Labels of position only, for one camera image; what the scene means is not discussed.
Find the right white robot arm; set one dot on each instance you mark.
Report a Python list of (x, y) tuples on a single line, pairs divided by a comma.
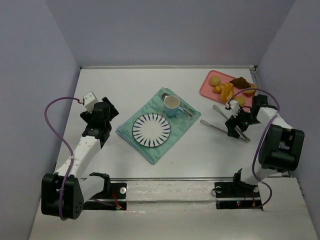
[(279, 148)]

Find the metal spoon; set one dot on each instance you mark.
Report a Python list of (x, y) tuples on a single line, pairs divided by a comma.
[(188, 115)]

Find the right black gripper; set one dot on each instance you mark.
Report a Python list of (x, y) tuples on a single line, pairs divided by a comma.
[(235, 123)]

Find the orange ring bread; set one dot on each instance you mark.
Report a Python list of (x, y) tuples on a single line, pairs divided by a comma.
[(226, 94)]

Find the round bun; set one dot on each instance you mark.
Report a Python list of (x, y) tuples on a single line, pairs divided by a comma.
[(214, 81), (241, 101)]

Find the dark chocolate bread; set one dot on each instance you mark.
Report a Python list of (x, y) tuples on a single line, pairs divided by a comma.
[(240, 83)]

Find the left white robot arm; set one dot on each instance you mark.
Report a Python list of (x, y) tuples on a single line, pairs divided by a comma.
[(64, 192)]

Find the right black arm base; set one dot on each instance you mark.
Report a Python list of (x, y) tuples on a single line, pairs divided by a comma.
[(231, 197)]

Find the round bun front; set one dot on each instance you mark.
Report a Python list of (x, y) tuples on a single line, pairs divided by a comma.
[(241, 101)]

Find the light blue mug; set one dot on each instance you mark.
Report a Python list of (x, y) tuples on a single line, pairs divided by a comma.
[(172, 106)]

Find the sliced baguette piece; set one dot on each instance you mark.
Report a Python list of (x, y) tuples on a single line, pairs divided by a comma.
[(251, 91)]

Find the white blue striped plate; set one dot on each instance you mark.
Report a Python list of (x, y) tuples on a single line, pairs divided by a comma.
[(151, 130)]

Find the round bun back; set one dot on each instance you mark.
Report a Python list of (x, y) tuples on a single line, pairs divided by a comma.
[(214, 81)]

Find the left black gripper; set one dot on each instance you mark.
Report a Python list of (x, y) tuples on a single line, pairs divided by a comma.
[(110, 107)]

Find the striped long bread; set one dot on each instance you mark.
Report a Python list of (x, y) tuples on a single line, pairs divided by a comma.
[(218, 89)]

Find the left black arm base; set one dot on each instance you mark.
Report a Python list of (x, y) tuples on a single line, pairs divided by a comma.
[(114, 200)]

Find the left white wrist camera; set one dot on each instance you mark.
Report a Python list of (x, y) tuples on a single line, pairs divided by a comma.
[(89, 101)]

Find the metal table rail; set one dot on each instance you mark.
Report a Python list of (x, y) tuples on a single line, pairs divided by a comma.
[(128, 67)]

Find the pink tray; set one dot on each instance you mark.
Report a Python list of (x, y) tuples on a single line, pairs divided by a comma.
[(206, 89)]

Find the metal tongs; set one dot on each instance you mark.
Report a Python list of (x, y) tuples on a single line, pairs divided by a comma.
[(241, 137)]

